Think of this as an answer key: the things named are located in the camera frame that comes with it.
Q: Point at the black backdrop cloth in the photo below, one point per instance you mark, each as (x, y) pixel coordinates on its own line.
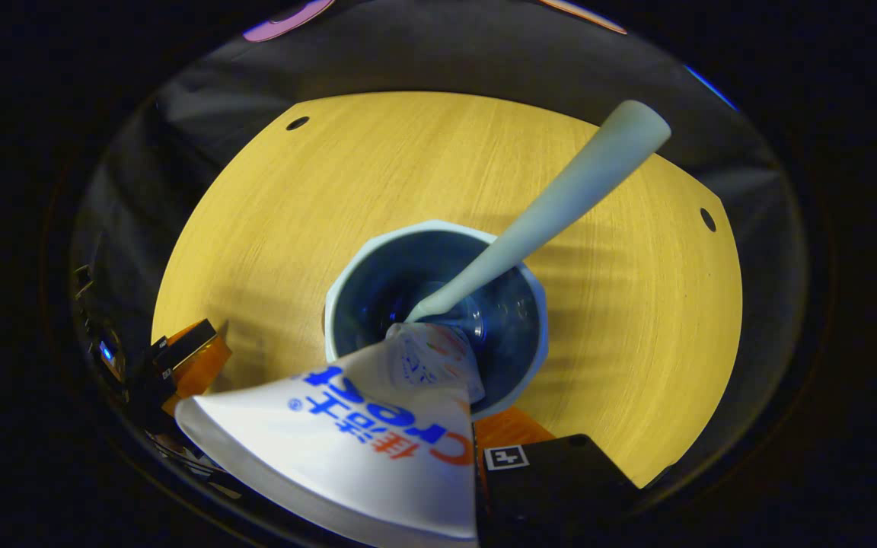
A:
(446, 53)

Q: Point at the wooden desktop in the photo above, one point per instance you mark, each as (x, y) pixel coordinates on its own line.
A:
(294, 228)

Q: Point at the white toothpaste tube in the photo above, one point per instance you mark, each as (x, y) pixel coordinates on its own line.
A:
(347, 449)

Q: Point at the white cup with blue inside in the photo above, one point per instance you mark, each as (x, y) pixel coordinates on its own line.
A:
(377, 289)

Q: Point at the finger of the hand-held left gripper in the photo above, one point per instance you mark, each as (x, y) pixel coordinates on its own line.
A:
(199, 364)

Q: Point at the pale green toothbrush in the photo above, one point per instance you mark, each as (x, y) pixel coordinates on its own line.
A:
(560, 202)

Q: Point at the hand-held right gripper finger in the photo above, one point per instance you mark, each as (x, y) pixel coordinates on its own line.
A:
(553, 487)

